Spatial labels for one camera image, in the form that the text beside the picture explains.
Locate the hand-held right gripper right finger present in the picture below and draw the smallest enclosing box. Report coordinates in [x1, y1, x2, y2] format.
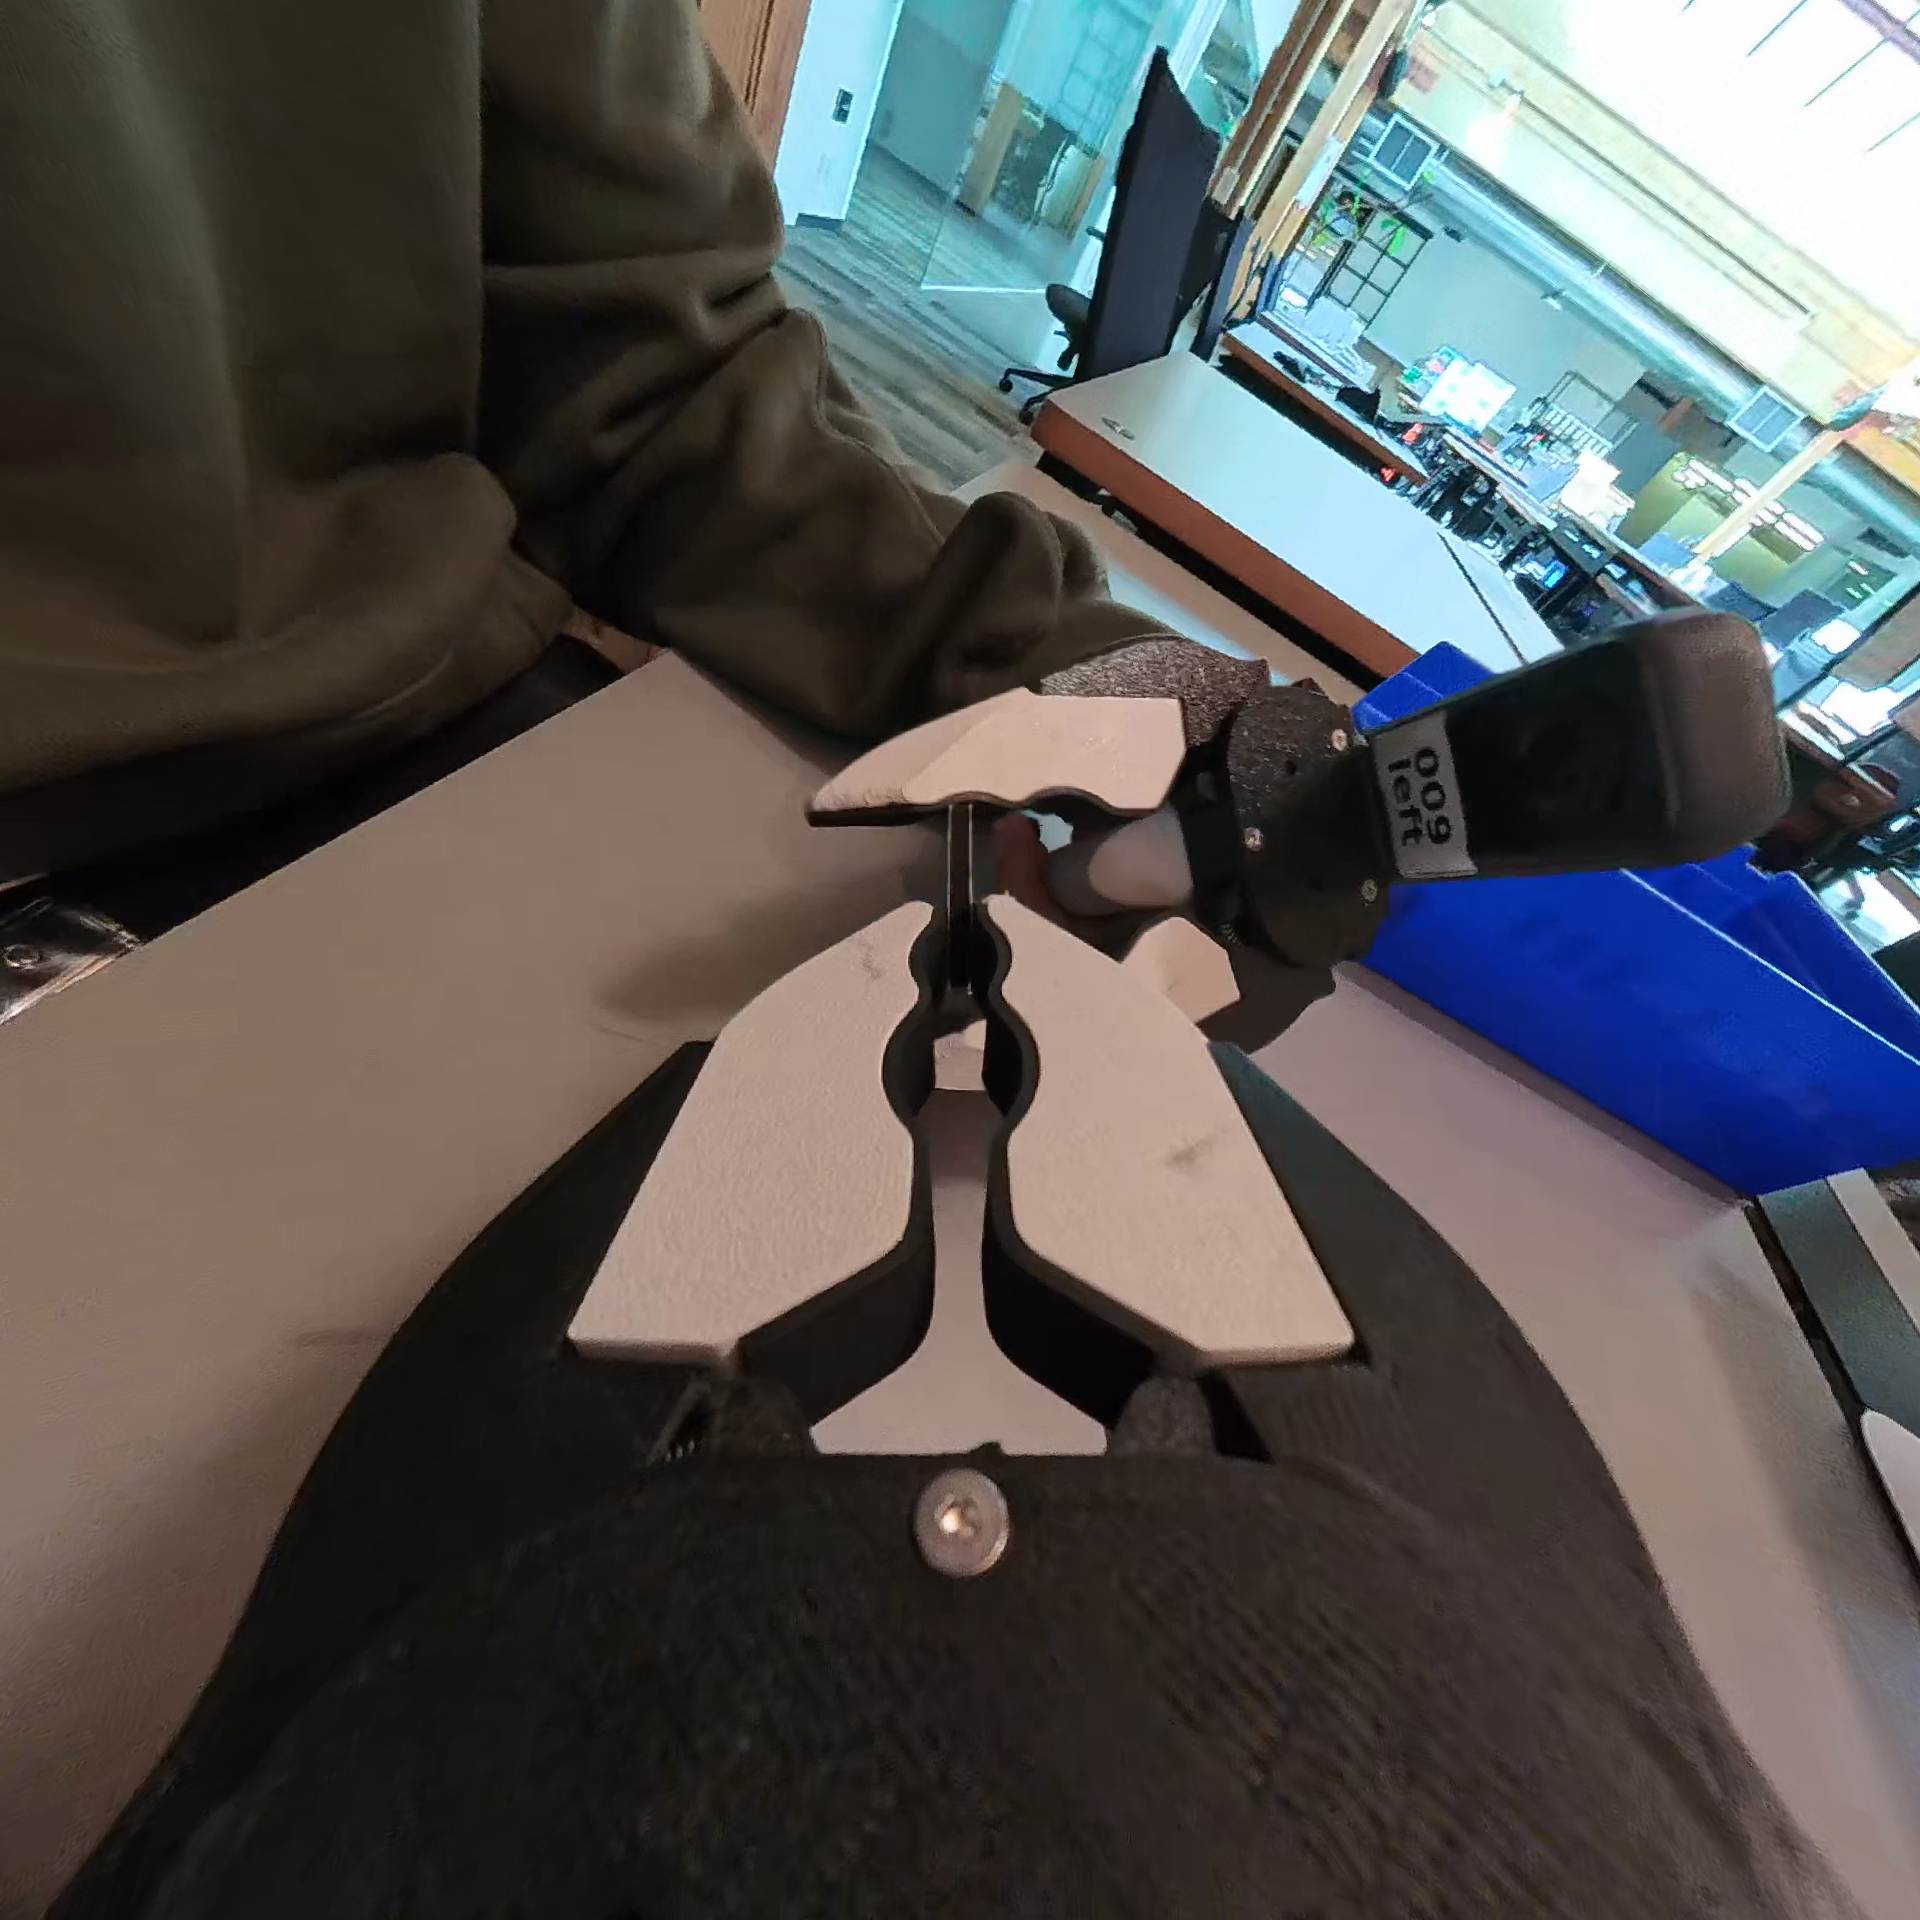
[978, 892, 1359, 1374]

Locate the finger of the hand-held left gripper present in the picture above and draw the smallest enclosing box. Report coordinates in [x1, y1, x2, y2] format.
[806, 685, 1198, 830]
[1121, 911, 1243, 1027]

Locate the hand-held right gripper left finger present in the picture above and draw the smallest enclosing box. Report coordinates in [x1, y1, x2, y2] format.
[566, 899, 950, 1370]

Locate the white double-sided tape piece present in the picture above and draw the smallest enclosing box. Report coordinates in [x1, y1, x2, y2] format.
[931, 802, 998, 1091]

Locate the person's left forearm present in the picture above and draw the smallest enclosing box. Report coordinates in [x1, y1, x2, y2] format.
[493, 300, 1179, 740]

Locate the person's left hand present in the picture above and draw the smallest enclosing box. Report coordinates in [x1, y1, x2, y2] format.
[991, 810, 1087, 917]

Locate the large blue storage bin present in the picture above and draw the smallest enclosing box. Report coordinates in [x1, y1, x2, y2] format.
[1350, 642, 1920, 1197]

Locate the white desk with wooden edge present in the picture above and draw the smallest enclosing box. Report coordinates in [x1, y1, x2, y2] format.
[1031, 351, 1562, 680]

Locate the black swivel chair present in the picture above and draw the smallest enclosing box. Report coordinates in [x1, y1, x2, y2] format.
[995, 281, 1099, 425]

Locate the black high-back chair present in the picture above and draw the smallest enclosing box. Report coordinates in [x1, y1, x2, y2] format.
[1079, 43, 1223, 378]

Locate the wooden column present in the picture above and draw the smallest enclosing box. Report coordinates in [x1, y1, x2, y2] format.
[695, 0, 812, 168]

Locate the white board stand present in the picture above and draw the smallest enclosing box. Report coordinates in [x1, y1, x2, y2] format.
[1855, 1402, 1920, 1561]

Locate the person's olive sweater torso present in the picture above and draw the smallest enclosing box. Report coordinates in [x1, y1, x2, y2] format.
[0, 0, 782, 841]

